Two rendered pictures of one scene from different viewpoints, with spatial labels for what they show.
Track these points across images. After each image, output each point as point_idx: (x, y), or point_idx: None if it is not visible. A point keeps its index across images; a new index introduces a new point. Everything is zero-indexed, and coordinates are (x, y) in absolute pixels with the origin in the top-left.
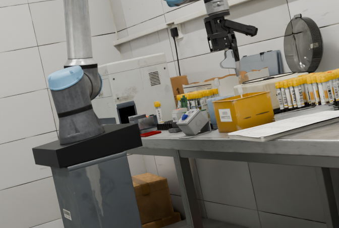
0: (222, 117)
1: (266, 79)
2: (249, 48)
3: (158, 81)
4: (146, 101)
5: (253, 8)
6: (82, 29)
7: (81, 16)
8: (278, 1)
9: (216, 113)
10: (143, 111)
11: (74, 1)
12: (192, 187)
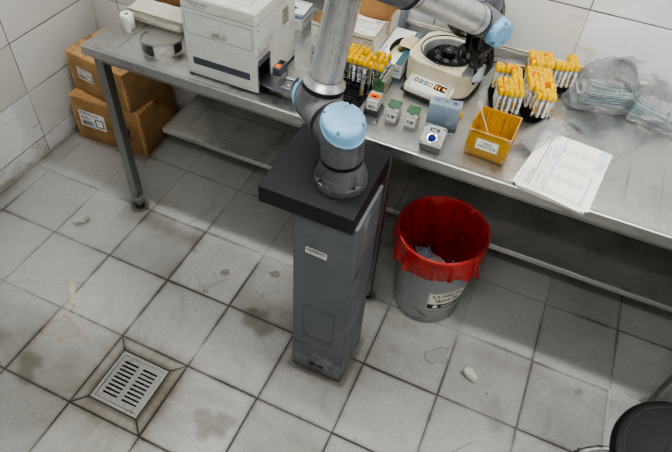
0: (480, 145)
1: (465, 66)
2: None
3: (287, 18)
4: (277, 46)
5: None
6: (349, 47)
7: (353, 32)
8: None
9: (471, 138)
10: (274, 59)
11: (353, 16)
12: (390, 178)
